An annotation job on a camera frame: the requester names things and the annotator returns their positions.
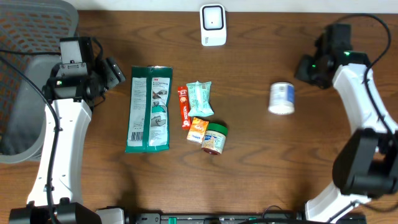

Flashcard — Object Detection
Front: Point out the light teal snack packet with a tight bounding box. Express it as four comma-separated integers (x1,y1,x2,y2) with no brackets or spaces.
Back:
186,81,214,117

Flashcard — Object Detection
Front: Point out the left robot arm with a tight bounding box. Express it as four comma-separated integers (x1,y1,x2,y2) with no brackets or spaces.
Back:
9,98,130,224

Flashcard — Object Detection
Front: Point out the orange small packet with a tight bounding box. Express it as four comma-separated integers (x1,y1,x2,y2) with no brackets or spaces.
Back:
187,117,209,144

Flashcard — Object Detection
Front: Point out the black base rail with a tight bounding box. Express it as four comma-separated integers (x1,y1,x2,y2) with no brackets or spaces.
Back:
93,205,368,224

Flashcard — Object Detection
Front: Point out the white barcode scanner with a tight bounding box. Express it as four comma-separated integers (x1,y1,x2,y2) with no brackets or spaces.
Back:
200,4,227,47

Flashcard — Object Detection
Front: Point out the red coffee stick sachet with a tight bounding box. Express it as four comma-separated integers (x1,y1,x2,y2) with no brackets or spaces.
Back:
177,86,192,130

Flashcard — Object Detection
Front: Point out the green white tape bag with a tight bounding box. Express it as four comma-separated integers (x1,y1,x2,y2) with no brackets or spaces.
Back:
125,66,173,153

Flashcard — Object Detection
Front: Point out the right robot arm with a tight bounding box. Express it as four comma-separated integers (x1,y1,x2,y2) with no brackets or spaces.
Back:
295,50,397,223

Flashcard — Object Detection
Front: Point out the grey plastic mesh basket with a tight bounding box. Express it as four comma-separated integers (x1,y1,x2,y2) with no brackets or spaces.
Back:
1,1,78,164

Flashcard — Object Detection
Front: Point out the white blue tub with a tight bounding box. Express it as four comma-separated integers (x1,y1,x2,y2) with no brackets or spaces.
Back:
268,82,295,115

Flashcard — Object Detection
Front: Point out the green lid jar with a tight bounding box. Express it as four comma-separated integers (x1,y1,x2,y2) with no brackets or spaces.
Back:
201,123,228,155

